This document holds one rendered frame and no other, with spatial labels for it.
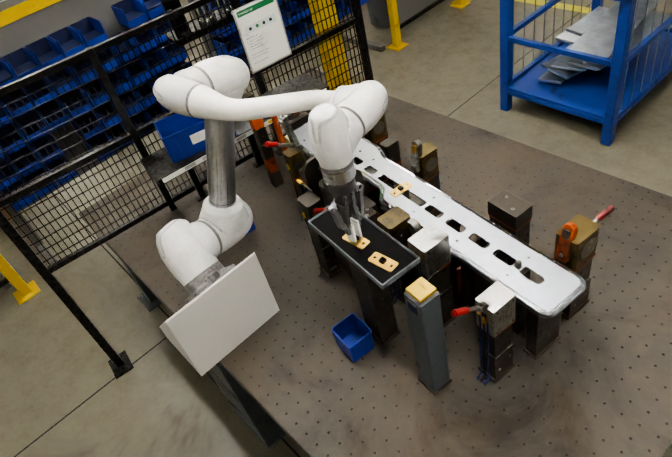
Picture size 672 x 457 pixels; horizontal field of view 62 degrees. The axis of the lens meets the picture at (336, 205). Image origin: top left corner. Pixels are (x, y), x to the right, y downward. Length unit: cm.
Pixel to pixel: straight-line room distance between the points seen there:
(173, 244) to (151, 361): 126
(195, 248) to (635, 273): 153
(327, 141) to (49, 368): 251
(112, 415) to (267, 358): 126
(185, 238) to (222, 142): 37
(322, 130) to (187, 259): 87
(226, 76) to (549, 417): 140
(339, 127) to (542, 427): 104
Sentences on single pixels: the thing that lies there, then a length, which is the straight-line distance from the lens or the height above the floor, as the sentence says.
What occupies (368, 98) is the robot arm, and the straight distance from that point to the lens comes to 147.
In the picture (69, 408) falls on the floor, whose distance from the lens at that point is 328.
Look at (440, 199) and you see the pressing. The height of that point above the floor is 100.
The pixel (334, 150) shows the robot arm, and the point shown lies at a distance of 137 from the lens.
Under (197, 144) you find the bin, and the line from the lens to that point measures 248.
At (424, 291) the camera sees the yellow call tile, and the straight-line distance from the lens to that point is 149.
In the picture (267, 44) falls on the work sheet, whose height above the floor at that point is 124.
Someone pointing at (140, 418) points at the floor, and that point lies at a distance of 303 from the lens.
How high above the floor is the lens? 232
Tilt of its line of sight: 41 degrees down
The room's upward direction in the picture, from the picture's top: 15 degrees counter-clockwise
